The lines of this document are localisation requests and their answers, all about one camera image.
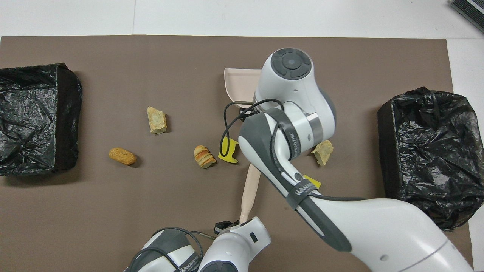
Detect beige hand brush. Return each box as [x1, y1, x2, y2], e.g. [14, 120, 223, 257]
[239, 163, 261, 224]

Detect orange striped croissant piece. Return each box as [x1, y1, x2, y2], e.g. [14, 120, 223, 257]
[194, 145, 217, 168]

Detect yellow sponge with green back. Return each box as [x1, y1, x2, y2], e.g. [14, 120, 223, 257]
[218, 138, 239, 164]

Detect brown bread roll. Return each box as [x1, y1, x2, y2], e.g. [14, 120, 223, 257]
[109, 147, 137, 166]

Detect pale foam chunk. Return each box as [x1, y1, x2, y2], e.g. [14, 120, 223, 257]
[312, 139, 334, 166]

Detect pale tan stone-like chunk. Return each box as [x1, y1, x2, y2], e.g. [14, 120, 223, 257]
[147, 106, 167, 134]

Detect beige plastic dustpan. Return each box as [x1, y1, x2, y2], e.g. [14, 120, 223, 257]
[224, 68, 262, 111]

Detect black bag lined empty bin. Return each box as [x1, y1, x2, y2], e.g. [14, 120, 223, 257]
[0, 63, 83, 176]

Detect black bag lined trash bin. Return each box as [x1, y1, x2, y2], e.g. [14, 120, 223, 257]
[377, 87, 484, 232]

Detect large brown table mat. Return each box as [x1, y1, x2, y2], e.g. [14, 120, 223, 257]
[0, 35, 475, 272]

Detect grey ribbed device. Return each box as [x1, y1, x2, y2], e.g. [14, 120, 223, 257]
[448, 0, 484, 34]

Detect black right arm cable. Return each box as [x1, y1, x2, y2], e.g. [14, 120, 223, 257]
[219, 98, 365, 201]

